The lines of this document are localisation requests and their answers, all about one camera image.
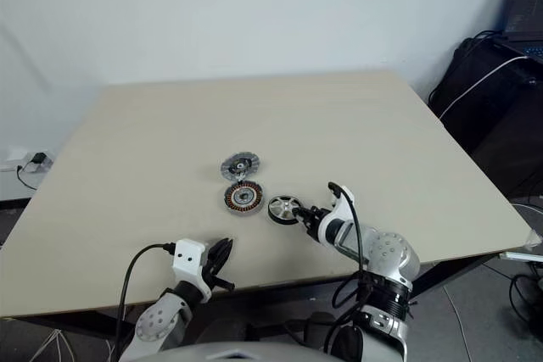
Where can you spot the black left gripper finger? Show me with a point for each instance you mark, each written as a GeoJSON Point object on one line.
{"type": "Point", "coordinates": [227, 254]}
{"type": "Point", "coordinates": [218, 254]}

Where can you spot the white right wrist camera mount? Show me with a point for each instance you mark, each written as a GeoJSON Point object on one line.
{"type": "Point", "coordinates": [341, 209]}

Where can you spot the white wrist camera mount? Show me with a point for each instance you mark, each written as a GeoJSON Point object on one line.
{"type": "Point", "coordinates": [341, 209]}
{"type": "Point", "coordinates": [188, 256]}

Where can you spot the grey robot torso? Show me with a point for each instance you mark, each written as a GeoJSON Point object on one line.
{"type": "Point", "coordinates": [254, 353]}

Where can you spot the silver motor rotor disc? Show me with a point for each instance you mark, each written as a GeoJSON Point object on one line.
{"type": "Point", "coordinates": [239, 165]}

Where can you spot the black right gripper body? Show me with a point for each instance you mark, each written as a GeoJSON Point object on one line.
{"type": "Point", "coordinates": [314, 222]}

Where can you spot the black rimmed silver spoked rotor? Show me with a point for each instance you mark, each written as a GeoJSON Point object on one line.
{"type": "Point", "coordinates": [283, 207]}

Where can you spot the black power adapter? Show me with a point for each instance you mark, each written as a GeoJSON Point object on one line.
{"type": "Point", "coordinates": [39, 158]}

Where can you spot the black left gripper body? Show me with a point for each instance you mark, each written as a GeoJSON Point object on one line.
{"type": "Point", "coordinates": [211, 273]}

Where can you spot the clear tape on table corner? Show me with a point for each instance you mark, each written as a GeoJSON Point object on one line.
{"type": "Point", "coordinates": [533, 240]}

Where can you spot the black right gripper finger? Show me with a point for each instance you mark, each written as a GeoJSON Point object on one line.
{"type": "Point", "coordinates": [303, 211]}
{"type": "Point", "coordinates": [304, 223]}

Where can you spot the grey stator housing copper coils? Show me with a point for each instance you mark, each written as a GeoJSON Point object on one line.
{"type": "Point", "coordinates": [232, 201]}

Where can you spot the white bar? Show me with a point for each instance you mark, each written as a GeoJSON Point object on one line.
{"type": "Point", "coordinates": [522, 255]}

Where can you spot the white power strip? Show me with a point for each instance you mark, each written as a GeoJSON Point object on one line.
{"type": "Point", "coordinates": [12, 158]}

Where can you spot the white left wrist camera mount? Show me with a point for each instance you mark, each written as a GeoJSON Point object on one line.
{"type": "Point", "coordinates": [188, 256]}

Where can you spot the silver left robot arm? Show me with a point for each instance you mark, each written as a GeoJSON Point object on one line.
{"type": "Point", "coordinates": [157, 324]}

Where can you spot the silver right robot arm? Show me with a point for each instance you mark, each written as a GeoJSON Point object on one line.
{"type": "Point", "coordinates": [390, 252]}

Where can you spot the black equipment case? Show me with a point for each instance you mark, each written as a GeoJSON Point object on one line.
{"type": "Point", "coordinates": [488, 124]}

